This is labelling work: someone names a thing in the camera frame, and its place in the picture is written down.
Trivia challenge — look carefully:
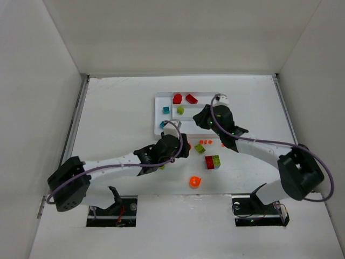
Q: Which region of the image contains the lime lego brick right cluster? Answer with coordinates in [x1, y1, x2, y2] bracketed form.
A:
[212, 155, 221, 166]

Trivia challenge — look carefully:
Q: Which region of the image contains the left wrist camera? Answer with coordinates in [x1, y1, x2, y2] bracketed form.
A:
[163, 120, 181, 138]

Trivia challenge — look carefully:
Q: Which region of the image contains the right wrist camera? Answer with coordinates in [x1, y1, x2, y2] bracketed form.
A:
[213, 94, 229, 106]

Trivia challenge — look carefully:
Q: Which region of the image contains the red long lego brick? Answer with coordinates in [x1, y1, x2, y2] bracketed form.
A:
[185, 94, 198, 104]

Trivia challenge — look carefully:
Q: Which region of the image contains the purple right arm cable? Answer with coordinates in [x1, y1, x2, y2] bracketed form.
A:
[210, 93, 335, 203]

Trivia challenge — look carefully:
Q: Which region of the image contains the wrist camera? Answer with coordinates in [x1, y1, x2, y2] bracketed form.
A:
[163, 120, 181, 138]
[213, 94, 229, 106]

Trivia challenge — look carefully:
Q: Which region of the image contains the white compartment tray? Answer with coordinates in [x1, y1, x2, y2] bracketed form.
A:
[154, 92, 217, 138]

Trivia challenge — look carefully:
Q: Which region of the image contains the red lego brick right cluster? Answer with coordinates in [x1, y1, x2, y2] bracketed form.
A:
[205, 156, 215, 170]

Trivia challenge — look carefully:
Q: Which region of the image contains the lime lego plate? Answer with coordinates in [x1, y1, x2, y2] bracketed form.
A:
[195, 144, 206, 154]

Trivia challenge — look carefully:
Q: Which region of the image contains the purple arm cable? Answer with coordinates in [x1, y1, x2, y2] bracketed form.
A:
[46, 121, 184, 205]
[210, 93, 335, 203]

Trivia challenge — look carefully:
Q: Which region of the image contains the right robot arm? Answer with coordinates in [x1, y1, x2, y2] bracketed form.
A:
[192, 104, 325, 205]

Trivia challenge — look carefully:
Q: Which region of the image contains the lime small lego brick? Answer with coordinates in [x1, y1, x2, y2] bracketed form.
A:
[177, 107, 184, 115]

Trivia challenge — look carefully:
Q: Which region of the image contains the red rounded lego brick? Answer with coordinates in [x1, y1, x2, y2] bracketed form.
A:
[172, 93, 182, 105]

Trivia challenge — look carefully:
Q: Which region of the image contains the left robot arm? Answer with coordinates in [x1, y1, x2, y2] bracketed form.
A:
[47, 133, 190, 212]

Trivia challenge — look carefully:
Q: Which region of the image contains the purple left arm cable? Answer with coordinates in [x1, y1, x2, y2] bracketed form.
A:
[46, 121, 184, 205]

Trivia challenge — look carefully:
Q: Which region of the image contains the orange round disc piece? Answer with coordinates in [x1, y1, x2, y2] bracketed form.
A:
[189, 176, 202, 189]

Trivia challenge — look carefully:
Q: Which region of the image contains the teal lego in tray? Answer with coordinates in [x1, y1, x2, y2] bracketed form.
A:
[162, 106, 170, 114]

